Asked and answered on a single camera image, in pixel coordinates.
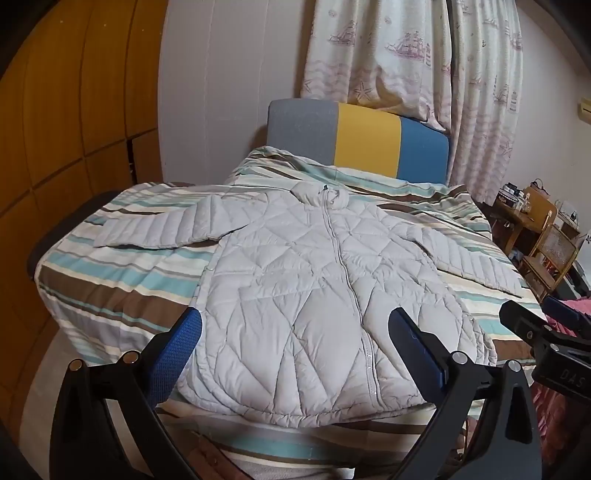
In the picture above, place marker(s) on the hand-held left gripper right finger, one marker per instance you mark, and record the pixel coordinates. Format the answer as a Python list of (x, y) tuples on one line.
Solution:
[(415, 355)]

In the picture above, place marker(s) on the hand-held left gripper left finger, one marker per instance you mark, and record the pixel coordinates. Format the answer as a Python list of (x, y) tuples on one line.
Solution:
[(178, 350)]

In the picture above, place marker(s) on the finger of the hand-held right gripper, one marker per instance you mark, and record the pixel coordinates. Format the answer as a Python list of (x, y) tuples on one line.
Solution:
[(565, 311), (521, 321)]

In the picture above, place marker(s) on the light grey quilted jacket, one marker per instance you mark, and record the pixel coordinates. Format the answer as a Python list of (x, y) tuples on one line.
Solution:
[(300, 300)]

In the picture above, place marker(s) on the wooden rattan chair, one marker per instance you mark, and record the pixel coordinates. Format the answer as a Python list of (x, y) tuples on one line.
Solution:
[(551, 251)]

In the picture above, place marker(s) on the striped bed blanket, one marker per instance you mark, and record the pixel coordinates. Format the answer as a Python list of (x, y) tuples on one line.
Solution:
[(115, 286)]

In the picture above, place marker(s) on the wooden desk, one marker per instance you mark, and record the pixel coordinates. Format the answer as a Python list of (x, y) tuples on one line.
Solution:
[(508, 226)]

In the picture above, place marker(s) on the pile of small boxes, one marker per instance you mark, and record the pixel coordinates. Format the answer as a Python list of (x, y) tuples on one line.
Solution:
[(511, 196)]

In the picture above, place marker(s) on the white air conditioner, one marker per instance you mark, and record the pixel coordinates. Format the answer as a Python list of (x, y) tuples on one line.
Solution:
[(584, 107)]

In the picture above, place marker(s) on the grey yellow blue headboard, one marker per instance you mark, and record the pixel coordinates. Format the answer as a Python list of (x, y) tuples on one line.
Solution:
[(364, 134)]

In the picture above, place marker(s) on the wooden wardrobe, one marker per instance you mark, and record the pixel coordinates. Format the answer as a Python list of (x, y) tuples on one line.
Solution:
[(69, 92)]

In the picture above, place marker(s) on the white ship print curtain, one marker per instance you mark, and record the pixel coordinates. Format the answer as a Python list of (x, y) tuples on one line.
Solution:
[(406, 46)]

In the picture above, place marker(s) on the dark bed frame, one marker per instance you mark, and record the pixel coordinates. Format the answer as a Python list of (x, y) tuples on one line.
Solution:
[(51, 230)]

